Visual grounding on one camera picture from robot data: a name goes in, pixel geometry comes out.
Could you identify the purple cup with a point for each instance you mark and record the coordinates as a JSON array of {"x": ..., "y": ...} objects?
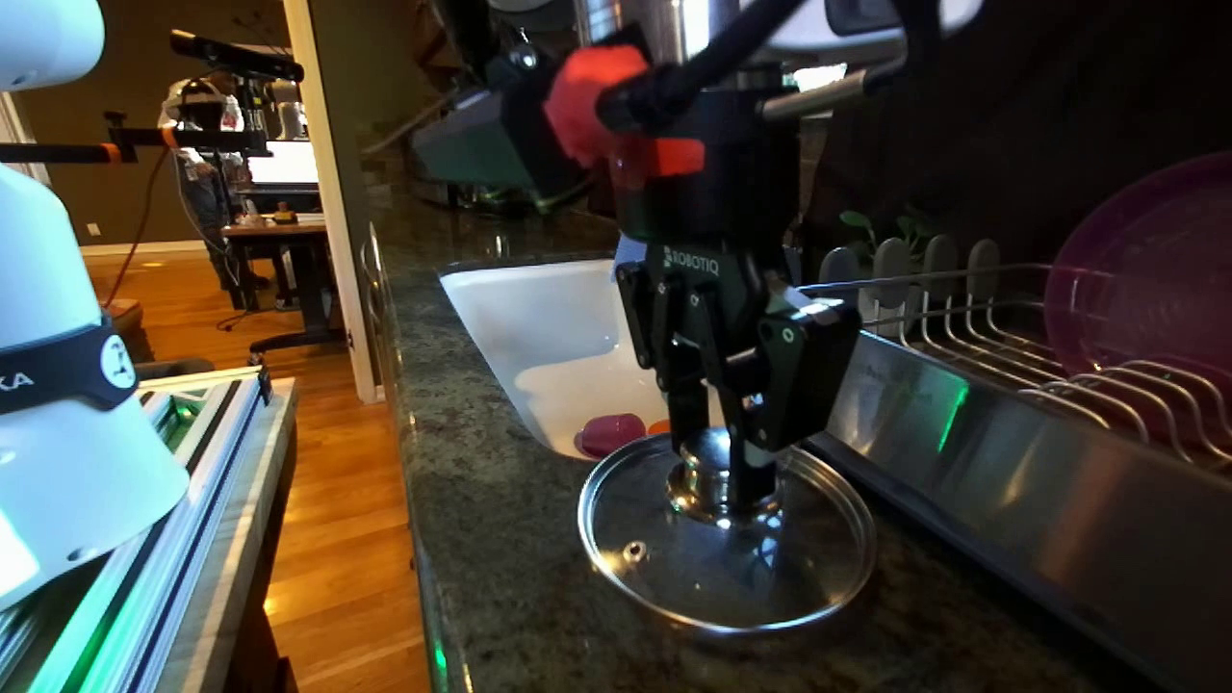
[{"x": 609, "y": 434}]

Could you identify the purple plate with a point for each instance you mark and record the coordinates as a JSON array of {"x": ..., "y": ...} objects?
[{"x": 1149, "y": 275}]

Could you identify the white kitchen sink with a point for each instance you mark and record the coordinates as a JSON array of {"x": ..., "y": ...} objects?
[{"x": 559, "y": 349}]

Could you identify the metal dish rack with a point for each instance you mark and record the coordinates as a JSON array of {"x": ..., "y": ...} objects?
[{"x": 1099, "y": 494}]

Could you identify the glass pot lid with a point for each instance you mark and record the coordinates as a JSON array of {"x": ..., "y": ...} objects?
[{"x": 672, "y": 533}]

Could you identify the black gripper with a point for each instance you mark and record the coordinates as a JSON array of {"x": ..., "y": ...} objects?
[{"x": 706, "y": 198}]

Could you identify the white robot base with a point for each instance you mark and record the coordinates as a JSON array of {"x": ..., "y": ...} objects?
[{"x": 80, "y": 458}]

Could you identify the wooden desk background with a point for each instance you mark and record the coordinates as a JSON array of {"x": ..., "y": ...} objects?
[{"x": 310, "y": 280}]

